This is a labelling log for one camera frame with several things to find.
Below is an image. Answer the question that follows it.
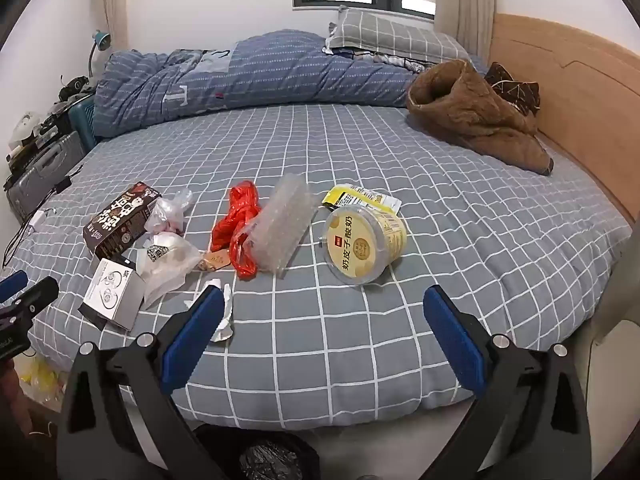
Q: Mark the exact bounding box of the teal desk lamp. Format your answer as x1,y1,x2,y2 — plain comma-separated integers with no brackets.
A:
87,30,113,83

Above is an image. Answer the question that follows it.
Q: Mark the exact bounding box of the white furniture piece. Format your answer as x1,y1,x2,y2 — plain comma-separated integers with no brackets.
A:
585,240,640,480

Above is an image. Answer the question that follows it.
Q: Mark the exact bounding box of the wooden headboard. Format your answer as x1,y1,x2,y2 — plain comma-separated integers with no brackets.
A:
487,12,640,231

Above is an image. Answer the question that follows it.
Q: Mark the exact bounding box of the grey checked pillow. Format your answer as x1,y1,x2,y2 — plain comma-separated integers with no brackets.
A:
324,5,471,68

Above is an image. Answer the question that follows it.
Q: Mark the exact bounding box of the blue striped duvet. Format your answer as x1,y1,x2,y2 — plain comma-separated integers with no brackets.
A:
92,30,488,138

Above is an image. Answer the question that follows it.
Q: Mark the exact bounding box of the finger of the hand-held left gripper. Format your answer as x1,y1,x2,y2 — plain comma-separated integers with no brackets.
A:
0,270,29,302
0,276,60,322

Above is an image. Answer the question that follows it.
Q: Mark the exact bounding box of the brown line-patterned cloth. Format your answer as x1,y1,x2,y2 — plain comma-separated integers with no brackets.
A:
484,62,542,118

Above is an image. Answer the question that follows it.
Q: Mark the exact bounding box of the brown fleece garment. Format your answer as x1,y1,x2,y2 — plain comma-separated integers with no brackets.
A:
406,59,555,177

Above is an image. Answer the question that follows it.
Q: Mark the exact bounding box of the yellow yogurt tub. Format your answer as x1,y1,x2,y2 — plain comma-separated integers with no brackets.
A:
322,205,408,286

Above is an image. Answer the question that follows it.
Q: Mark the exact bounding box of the black trash bin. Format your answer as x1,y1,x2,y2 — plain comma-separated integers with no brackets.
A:
192,422,321,480

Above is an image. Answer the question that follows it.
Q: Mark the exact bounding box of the white charger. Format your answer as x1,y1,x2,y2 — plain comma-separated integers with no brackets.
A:
27,207,51,233

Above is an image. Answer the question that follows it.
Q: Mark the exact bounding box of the yellow plastic bag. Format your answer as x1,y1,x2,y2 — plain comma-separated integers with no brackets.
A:
17,352,66,403

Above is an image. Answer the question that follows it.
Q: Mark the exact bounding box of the red plastic bag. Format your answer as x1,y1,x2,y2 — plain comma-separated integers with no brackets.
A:
210,181,263,280

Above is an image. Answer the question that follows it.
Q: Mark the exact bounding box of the grey suitcase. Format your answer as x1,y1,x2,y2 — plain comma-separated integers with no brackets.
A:
4,130,86,223

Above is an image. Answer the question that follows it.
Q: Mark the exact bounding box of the small white box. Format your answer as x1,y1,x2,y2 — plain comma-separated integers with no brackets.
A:
77,256,147,332

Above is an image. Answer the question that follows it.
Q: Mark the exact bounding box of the crumpled clear plastic bag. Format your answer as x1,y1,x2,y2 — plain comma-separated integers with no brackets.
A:
145,190,195,236

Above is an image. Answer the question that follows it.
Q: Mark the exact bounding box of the clear bubble wrap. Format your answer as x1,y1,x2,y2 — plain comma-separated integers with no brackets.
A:
245,174,318,278

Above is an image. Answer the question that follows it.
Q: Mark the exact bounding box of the beige curtain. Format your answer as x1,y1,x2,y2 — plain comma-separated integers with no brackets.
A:
95,0,133,53
435,0,498,56

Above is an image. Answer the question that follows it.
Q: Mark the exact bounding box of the black gadget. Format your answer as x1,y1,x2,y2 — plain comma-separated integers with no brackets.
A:
59,76,96,103

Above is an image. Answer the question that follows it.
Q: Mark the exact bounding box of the crumpled white paper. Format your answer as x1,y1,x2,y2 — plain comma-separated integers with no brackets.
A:
184,279,236,343

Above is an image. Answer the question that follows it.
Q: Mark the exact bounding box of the brown cookie box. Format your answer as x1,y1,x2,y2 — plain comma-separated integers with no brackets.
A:
82,181,162,260

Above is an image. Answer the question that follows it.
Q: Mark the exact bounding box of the person's left hand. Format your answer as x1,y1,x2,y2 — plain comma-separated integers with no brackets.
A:
0,360,30,435

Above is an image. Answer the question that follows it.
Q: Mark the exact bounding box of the white round object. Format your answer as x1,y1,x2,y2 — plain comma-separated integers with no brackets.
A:
10,110,42,148

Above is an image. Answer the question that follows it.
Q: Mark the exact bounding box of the translucent white plastic bag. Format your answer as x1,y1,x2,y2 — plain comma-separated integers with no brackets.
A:
134,232,205,307

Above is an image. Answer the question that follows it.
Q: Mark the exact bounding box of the teal plastic stool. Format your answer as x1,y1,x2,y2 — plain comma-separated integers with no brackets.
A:
67,95,98,148

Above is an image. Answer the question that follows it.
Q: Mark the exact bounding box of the brown paper tag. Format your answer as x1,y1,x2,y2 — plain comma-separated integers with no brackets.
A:
200,251,231,272

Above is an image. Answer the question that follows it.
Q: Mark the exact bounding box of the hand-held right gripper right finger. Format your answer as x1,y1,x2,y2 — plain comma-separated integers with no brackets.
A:
422,284,593,480

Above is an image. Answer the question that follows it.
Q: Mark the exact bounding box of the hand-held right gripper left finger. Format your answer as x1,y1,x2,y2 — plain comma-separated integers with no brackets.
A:
56,284,231,480

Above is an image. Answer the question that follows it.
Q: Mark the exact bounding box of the yellow snack wrapper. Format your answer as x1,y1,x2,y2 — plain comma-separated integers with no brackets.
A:
321,185,403,216

